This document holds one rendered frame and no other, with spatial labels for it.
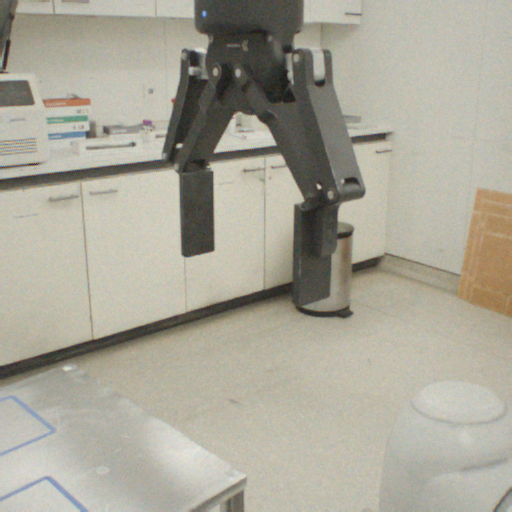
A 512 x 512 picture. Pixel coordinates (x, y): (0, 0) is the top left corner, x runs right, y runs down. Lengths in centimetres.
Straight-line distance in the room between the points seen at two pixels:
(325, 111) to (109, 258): 261
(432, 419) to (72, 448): 50
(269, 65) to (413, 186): 363
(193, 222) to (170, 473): 45
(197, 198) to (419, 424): 38
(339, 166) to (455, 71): 345
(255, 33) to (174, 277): 279
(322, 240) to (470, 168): 340
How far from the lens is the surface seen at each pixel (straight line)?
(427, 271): 409
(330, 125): 41
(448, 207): 392
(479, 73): 376
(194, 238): 54
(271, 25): 43
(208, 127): 50
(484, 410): 78
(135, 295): 311
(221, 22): 44
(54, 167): 277
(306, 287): 44
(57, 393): 112
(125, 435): 99
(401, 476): 80
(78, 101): 326
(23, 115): 274
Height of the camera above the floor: 135
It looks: 17 degrees down
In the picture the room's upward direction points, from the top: straight up
